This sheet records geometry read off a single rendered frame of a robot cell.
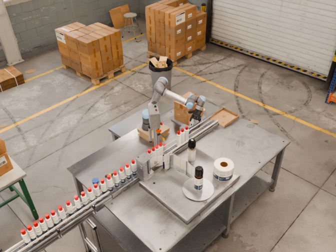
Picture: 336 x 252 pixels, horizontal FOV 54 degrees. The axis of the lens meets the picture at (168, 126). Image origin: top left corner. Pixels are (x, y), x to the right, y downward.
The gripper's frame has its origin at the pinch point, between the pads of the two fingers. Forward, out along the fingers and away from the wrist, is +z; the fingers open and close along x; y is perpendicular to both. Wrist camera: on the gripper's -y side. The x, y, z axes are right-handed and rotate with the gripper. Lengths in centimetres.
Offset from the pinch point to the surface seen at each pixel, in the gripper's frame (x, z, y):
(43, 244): -157, 113, 7
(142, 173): -72, 47, 15
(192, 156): -24.1, 21.9, 32.7
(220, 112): 73, -14, -9
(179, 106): 13.3, -8.6, -33.7
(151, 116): -67, -7, -3
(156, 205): -71, 66, 43
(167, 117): 23, 15, -51
